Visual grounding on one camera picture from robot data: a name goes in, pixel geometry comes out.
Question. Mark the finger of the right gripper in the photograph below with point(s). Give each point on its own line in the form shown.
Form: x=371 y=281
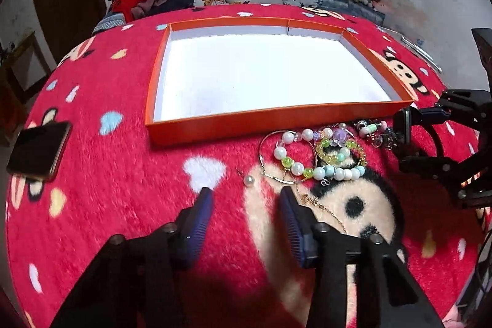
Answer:
x=473 y=175
x=469 y=108

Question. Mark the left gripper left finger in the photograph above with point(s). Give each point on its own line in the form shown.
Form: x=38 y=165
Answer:
x=134 y=282

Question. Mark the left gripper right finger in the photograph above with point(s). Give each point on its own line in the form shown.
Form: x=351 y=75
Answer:
x=387 y=294

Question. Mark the pearl stud earring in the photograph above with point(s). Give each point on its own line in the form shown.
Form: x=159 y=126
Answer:
x=248 y=180

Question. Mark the black fitness band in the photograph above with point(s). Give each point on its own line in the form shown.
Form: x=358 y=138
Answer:
x=409 y=126

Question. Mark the blue sofa bed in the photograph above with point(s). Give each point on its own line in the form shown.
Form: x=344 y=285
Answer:
x=327 y=7

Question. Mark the black smartphone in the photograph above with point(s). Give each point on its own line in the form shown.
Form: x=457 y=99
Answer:
x=37 y=152

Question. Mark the orange shallow cardboard tray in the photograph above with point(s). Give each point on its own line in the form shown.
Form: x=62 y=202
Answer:
x=217 y=78

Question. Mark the dark wooden side table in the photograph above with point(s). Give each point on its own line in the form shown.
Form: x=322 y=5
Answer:
x=26 y=68

